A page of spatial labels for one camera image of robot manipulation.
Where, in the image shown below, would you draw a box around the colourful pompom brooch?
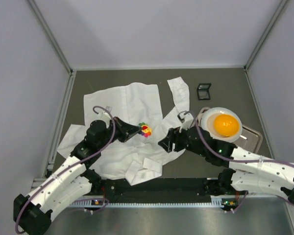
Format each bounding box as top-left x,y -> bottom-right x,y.
139,122 -> 152,138

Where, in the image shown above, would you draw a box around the white shirt garment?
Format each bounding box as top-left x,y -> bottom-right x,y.
57,77 -> 190,186

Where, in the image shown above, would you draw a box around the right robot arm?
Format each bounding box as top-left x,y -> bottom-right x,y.
158,127 -> 294,205

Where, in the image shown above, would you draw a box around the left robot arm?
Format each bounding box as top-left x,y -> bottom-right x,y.
13,117 -> 141,235

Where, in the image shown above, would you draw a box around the white bowl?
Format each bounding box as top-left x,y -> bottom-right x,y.
200,107 -> 243,142

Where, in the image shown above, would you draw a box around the small black open box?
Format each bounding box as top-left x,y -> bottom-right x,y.
196,83 -> 211,100

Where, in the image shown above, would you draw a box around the metal tray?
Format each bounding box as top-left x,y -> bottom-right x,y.
197,107 -> 263,153

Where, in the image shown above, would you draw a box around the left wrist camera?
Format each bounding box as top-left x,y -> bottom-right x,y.
98,106 -> 112,121

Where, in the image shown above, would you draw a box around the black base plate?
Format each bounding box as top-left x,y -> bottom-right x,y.
73,177 -> 248,203

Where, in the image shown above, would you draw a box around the grey cable duct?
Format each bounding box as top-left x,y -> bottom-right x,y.
68,197 -> 236,209

